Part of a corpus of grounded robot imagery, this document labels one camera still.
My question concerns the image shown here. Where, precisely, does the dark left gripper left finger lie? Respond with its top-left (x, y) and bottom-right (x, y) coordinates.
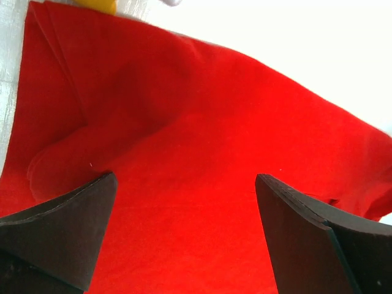
top-left (1, 173), bottom-right (118, 293)

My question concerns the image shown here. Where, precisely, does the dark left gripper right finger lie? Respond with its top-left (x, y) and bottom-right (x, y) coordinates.
top-left (255, 174), bottom-right (391, 293)

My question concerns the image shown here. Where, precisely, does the red t shirt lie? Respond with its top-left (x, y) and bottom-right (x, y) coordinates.
top-left (1, 1), bottom-right (391, 293)

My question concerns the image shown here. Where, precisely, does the folded orange t shirt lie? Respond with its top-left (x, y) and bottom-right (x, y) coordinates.
top-left (73, 0), bottom-right (116, 15)

